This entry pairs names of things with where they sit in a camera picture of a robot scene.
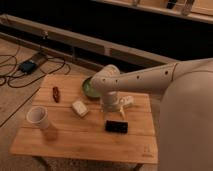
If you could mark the green bowl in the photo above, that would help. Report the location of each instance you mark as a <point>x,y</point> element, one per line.
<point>88,90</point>

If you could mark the white cup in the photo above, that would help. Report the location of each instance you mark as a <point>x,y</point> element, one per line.
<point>38,116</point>

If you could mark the blue power adapter box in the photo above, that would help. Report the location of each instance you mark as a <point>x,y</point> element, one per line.
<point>27,67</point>

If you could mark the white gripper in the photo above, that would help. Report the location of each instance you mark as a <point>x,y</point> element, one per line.
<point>110,103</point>

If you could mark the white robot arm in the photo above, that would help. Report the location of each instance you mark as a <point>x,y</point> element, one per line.
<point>185,140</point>

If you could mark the red brown small object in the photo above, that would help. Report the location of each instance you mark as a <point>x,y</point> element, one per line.
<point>56,94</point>

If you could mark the black rectangular object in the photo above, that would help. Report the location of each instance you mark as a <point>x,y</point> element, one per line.
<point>115,126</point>

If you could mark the white rectangular block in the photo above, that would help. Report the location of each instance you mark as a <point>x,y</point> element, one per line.
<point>80,108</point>

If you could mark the wooden table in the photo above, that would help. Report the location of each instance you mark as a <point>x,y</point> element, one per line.
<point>75,137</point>

